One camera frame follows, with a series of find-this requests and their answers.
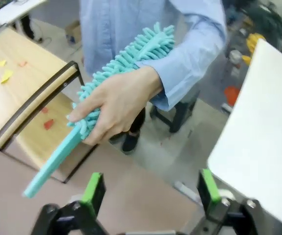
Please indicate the person's left forearm blue sleeve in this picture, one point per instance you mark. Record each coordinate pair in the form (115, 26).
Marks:
(187, 73)

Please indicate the black stool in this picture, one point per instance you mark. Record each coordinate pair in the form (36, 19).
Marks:
(177, 115)

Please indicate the orange bag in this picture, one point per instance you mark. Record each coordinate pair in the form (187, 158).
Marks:
(231, 95)

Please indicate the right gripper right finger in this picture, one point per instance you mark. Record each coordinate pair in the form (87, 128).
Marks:
(210, 191)

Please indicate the orange paper scrap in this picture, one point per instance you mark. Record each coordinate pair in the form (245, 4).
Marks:
(22, 64)

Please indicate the white background desk grey legs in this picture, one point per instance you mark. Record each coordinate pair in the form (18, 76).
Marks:
(16, 11)

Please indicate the red paper scrap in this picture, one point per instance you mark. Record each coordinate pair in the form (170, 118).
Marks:
(45, 110)
(49, 123)

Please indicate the two-tier wooden shelf black frame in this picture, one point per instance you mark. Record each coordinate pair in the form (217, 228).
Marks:
(21, 93)

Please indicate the dark sneaker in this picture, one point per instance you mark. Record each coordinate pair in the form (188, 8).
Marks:
(130, 143)

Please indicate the person's left hand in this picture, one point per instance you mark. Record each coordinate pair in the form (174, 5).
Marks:
(123, 102)

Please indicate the closed cardboard box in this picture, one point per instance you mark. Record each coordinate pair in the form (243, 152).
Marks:
(72, 30)

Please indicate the person torso light blue shirt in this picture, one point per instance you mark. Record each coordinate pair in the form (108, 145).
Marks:
(111, 29)

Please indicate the large white side table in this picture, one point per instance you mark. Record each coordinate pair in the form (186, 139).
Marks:
(260, 122)

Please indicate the teal chenille duster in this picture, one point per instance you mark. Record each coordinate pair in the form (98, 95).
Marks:
(140, 49)

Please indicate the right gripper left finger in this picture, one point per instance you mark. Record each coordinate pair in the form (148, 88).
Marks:
(92, 191)

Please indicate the yellow bag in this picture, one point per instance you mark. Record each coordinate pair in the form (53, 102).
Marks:
(253, 40)

